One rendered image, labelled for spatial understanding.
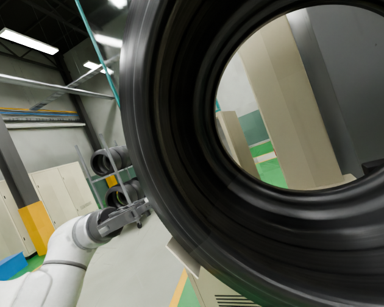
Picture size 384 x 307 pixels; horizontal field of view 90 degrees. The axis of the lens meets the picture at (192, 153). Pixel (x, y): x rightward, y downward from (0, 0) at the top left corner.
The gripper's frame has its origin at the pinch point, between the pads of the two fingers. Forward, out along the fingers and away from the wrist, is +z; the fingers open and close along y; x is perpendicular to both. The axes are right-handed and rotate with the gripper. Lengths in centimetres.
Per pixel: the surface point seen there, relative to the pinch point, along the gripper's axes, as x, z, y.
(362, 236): 23.6, 29.2, 9.2
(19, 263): 22, -536, 147
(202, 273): 59, -48, 58
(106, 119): -397, -712, 780
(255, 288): 12.4, 15.6, -11.7
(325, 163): 13.8, 31.0, 25.7
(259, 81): -13.2, 27.0, 25.6
